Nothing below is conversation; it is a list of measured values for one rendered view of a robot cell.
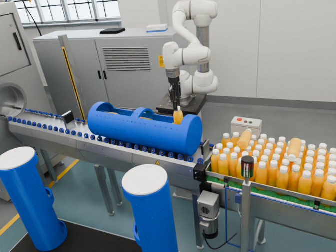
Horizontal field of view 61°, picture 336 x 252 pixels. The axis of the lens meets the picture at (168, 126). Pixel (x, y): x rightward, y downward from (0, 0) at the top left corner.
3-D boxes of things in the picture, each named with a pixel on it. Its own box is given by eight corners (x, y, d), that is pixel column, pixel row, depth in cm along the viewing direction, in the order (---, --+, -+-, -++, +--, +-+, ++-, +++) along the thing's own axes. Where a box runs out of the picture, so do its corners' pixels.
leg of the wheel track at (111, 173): (119, 202, 305) (106, 154, 274) (123, 203, 302) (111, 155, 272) (116, 205, 301) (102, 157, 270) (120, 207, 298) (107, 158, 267)
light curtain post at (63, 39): (103, 177, 345) (62, 34, 262) (107, 178, 342) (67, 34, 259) (99, 180, 340) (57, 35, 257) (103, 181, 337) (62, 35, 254)
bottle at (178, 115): (173, 130, 203) (171, 109, 195) (181, 127, 205) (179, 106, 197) (178, 133, 197) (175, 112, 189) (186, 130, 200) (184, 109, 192)
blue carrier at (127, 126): (113, 123, 256) (105, 95, 240) (204, 140, 216) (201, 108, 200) (93, 142, 236) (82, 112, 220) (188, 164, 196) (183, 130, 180)
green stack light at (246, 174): (242, 169, 150) (243, 161, 148) (255, 172, 148) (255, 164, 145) (239, 176, 146) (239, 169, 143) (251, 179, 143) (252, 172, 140)
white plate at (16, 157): (13, 171, 194) (13, 173, 194) (42, 149, 216) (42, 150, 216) (-15, 165, 204) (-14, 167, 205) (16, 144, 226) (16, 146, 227)
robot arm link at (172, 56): (162, 70, 175) (183, 69, 173) (159, 45, 168) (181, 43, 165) (166, 65, 185) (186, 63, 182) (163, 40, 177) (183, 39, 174)
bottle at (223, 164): (219, 182, 182) (218, 161, 174) (217, 175, 188) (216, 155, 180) (229, 181, 182) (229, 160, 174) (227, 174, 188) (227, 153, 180)
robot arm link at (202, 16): (194, 88, 257) (218, 88, 253) (192, 97, 244) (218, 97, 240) (190, -3, 212) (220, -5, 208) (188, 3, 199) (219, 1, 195)
